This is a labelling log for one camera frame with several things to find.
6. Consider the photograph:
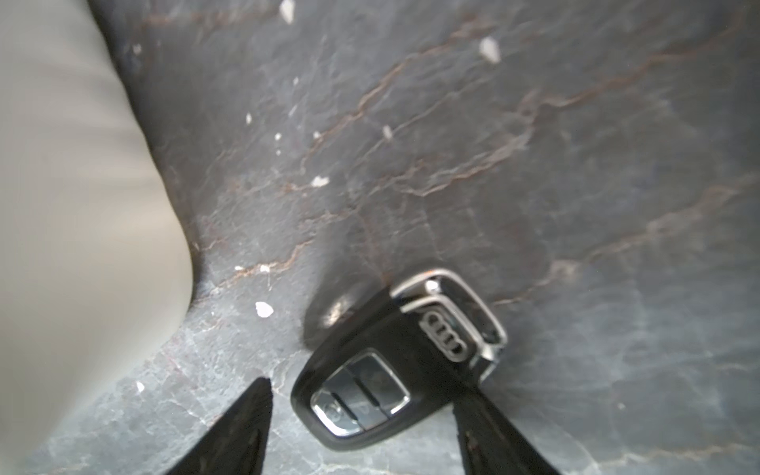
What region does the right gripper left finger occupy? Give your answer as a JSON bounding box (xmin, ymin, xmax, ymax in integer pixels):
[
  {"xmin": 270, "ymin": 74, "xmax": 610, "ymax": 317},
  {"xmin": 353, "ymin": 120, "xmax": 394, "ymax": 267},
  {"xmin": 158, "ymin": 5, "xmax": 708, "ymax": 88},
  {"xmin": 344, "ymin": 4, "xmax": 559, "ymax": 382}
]
[{"xmin": 167, "ymin": 377, "xmax": 273, "ymax": 475}]

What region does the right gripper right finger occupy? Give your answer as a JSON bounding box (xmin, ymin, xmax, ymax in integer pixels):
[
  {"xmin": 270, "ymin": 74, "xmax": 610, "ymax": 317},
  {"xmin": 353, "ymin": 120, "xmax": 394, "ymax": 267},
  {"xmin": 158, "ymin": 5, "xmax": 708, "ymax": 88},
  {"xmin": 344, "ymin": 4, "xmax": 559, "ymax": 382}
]
[{"xmin": 453, "ymin": 389, "xmax": 560, "ymax": 475}]

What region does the black silver car key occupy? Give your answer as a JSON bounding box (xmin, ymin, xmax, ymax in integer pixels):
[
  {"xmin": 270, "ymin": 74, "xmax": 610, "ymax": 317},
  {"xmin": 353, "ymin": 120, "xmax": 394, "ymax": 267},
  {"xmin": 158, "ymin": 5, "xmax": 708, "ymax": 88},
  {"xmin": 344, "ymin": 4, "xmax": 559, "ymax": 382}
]
[{"xmin": 290, "ymin": 266, "xmax": 508, "ymax": 451}]

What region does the white storage box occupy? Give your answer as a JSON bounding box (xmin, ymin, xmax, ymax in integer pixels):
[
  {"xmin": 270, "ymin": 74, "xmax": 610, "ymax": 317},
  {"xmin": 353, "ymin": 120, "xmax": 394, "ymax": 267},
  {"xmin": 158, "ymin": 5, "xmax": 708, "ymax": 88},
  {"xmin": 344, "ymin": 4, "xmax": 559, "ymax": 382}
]
[{"xmin": 1, "ymin": 1, "xmax": 193, "ymax": 474}]

